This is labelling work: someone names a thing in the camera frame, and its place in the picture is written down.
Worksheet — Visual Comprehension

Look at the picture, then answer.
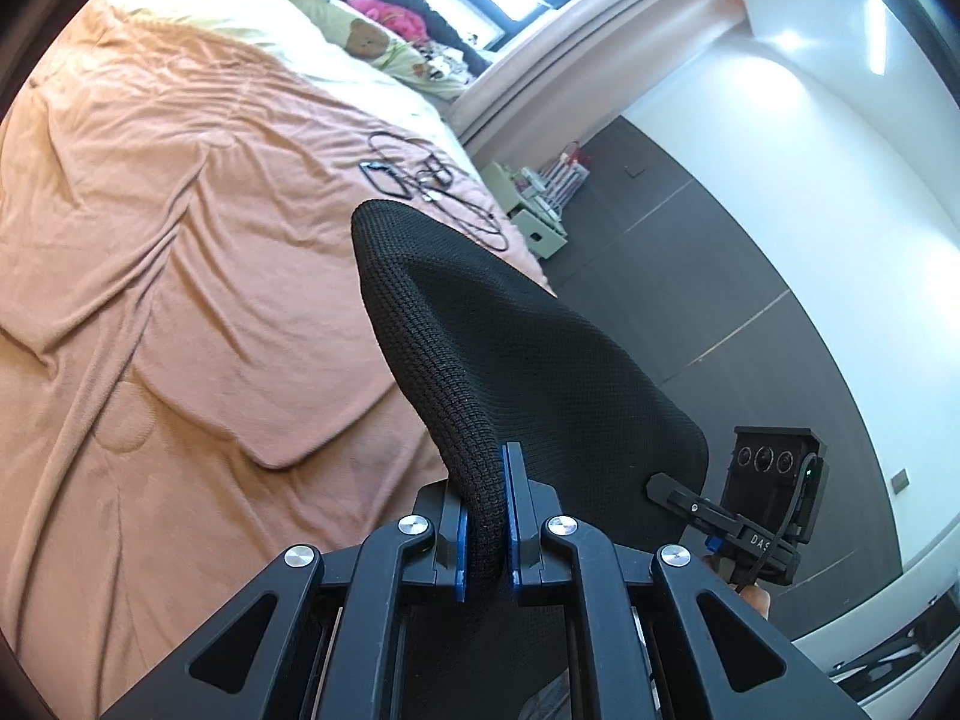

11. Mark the black pants bear pattern lining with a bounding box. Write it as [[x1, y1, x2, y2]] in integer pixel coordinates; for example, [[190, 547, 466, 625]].
[[350, 198, 712, 720]]

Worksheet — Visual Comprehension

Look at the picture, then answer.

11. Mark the person right hand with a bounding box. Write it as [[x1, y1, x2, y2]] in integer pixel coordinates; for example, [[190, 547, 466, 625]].
[[701, 556, 771, 619]]

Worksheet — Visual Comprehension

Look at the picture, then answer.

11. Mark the white bedside cabinet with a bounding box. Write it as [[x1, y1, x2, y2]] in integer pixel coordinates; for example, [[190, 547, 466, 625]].
[[480, 142, 590, 260]]

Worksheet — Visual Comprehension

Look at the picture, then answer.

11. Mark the orange bed blanket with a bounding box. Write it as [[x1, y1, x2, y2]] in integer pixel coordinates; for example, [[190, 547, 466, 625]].
[[2, 0, 542, 718]]

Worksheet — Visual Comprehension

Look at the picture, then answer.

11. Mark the small black square device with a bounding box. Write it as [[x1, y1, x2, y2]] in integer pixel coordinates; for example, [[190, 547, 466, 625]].
[[423, 154, 454, 187]]

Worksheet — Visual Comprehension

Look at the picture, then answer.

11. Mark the pink curtain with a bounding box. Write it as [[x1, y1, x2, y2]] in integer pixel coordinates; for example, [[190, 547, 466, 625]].
[[446, 0, 747, 167]]

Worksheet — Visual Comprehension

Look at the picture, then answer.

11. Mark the pink cloth pile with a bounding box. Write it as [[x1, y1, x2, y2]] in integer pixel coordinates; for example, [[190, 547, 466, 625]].
[[347, 0, 430, 46]]

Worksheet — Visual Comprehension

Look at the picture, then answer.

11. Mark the black camera box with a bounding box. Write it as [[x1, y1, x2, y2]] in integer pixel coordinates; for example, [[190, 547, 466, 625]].
[[721, 426, 828, 544]]

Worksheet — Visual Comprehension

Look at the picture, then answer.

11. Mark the black rectangular frame device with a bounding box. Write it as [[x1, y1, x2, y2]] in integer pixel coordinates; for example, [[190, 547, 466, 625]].
[[358, 161, 413, 200]]

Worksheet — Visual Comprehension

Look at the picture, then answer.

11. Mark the black cable on bed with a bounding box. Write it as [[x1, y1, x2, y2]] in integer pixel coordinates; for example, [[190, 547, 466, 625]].
[[364, 130, 513, 254]]

